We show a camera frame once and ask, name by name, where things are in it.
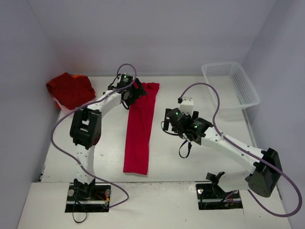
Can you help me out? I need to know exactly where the magenta t shirt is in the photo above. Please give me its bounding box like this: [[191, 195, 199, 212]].
[[123, 83, 160, 175]]

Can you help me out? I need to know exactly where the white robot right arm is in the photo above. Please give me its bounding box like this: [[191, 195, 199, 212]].
[[164, 108, 282, 198]]

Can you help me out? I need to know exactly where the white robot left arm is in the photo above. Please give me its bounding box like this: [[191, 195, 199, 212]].
[[70, 74, 147, 200]]

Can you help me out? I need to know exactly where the white plastic basket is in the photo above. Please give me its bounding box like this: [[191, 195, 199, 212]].
[[201, 62, 260, 110]]

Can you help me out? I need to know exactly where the dark red folded t shirt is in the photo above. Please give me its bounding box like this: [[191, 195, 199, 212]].
[[46, 73, 96, 109]]

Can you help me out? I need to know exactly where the pink folded t shirt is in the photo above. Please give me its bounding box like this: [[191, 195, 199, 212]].
[[52, 97, 95, 115]]

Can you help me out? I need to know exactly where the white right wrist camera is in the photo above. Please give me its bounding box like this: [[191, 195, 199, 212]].
[[178, 96, 194, 116]]

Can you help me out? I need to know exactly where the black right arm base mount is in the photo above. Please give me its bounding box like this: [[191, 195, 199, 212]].
[[195, 172, 243, 210]]

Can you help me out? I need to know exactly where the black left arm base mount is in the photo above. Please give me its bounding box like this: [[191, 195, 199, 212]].
[[65, 180, 112, 213]]

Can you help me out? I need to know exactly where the black loop cable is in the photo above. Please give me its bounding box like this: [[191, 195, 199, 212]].
[[72, 207, 88, 224]]

